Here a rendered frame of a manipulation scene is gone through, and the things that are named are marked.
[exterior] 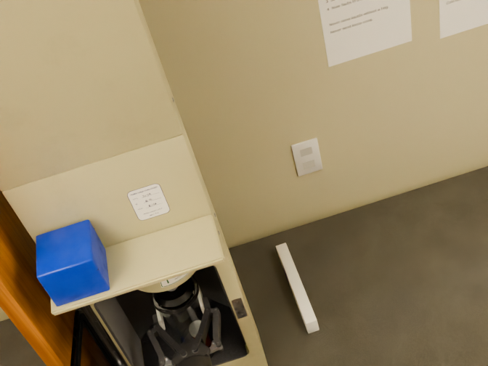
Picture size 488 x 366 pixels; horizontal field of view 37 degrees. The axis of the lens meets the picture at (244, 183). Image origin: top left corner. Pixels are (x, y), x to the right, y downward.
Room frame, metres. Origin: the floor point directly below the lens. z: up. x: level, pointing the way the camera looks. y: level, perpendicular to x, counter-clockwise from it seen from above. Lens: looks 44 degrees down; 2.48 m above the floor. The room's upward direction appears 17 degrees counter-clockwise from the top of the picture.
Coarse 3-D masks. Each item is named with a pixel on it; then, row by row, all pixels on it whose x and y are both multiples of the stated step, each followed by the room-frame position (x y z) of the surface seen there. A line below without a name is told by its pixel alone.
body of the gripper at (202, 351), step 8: (184, 344) 0.89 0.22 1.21; (200, 344) 0.87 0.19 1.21; (176, 352) 0.87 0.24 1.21; (192, 352) 0.86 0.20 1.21; (200, 352) 0.85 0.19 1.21; (208, 352) 0.85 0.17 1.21; (176, 360) 0.85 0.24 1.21; (184, 360) 0.83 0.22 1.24; (192, 360) 0.82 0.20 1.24; (200, 360) 0.82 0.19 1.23; (208, 360) 0.83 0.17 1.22
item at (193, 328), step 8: (192, 280) 1.02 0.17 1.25; (152, 296) 1.01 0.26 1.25; (192, 296) 0.97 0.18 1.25; (184, 304) 0.96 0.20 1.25; (192, 304) 0.97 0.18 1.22; (184, 312) 0.96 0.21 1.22; (192, 312) 0.97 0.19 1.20; (200, 312) 0.98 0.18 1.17; (168, 320) 0.97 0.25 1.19; (176, 320) 0.96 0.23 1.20; (184, 320) 0.96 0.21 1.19; (192, 320) 0.96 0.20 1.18; (200, 320) 0.97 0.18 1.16; (176, 328) 0.97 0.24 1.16; (184, 328) 0.96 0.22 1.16; (192, 328) 0.96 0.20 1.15; (176, 336) 0.97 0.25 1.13; (184, 336) 0.96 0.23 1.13; (192, 336) 0.96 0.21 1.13; (208, 336) 0.98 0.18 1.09; (208, 344) 0.97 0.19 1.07
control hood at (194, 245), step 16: (192, 224) 0.93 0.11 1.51; (208, 224) 0.92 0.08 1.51; (128, 240) 0.94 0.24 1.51; (144, 240) 0.93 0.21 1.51; (160, 240) 0.91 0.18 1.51; (176, 240) 0.90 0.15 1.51; (192, 240) 0.89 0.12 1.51; (208, 240) 0.88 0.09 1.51; (112, 256) 0.91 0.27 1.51; (128, 256) 0.90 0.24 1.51; (144, 256) 0.89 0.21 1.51; (160, 256) 0.88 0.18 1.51; (176, 256) 0.86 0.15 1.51; (192, 256) 0.85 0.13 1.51; (208, 256) 0.84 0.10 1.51; (224, 256) 0.85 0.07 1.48; (112, 272) 0.87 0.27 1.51; (128, 272) 0.86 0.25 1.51; (144, 272) 0.85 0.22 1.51; (160, 272) 0.84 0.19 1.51; (176, 272) 0.83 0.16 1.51; (112, 288) 0.84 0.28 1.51; (128, 288) 0.83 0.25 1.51; (64, 304) 0.83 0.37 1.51; (80, 304) 0.83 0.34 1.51
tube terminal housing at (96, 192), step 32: (128, 160) 0.94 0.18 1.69; (160, 160) 0.94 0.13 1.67; (192, 160) 0.95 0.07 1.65; (32, 192) 0.94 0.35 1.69; (64, 192) 0.94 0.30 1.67; (96, 192) 0.94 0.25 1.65; (192, 192) 0.94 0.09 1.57; (32, 224) 0.94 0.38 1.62; (64, 224) 0.94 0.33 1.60; (96, 224) 0.94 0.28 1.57; (128, 224) 0.94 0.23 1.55; (160, 224) 0.94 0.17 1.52; (224, 288) 0.94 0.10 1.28; (256, 352) 0.94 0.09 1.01
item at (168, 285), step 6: (180, 276) 0.97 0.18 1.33; (186, 276) 0.97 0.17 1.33; (162, 282) 0.96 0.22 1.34; (168, 282) 0.96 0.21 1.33; (174, 282) 0.96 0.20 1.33; (180, 282) 0.96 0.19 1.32; (144, 288) 0.97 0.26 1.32; (150, 288) 0.96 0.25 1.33; (156, 288) 0.96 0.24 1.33; (162, 288) 0.96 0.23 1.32; (168, 288) 0.95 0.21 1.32
